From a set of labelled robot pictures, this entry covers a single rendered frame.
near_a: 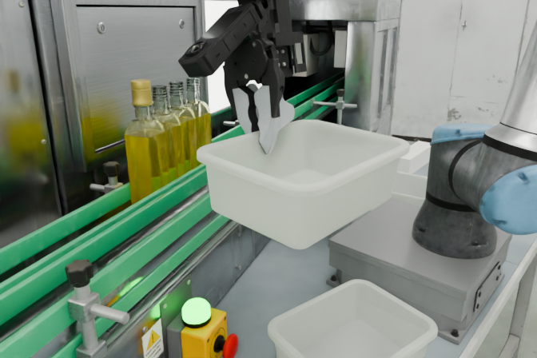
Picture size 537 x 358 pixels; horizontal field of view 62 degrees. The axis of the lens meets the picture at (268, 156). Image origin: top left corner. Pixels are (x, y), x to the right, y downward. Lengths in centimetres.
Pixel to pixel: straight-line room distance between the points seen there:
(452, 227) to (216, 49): 55
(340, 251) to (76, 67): 60
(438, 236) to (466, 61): 372
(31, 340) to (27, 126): 43
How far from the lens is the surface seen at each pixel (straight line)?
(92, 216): 83
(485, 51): 454
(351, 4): 180
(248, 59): 56
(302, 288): 93
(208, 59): 51
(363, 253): 86
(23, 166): 89
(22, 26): 88
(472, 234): 90
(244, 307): 89
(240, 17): 55
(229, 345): 73
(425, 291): 84
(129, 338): 67
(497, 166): 73
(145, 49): 106
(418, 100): 460
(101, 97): 95
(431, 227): 89
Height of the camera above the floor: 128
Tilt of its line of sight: 18 degrees down
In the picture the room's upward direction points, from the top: straight up
